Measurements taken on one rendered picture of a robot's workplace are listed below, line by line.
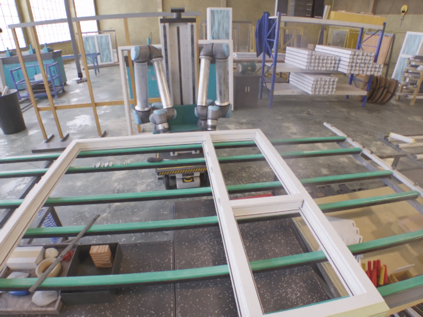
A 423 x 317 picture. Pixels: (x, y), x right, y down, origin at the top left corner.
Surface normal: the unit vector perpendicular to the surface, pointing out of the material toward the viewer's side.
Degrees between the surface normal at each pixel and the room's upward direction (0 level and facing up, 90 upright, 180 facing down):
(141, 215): 0
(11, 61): 90
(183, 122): 90
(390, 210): 0
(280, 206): 90
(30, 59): 90
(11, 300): 0
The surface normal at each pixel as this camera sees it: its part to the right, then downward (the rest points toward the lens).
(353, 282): -0.99, 0.07
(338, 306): 0.00, -0.87
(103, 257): 0.14, 0.50
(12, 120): 0.75, 0.39
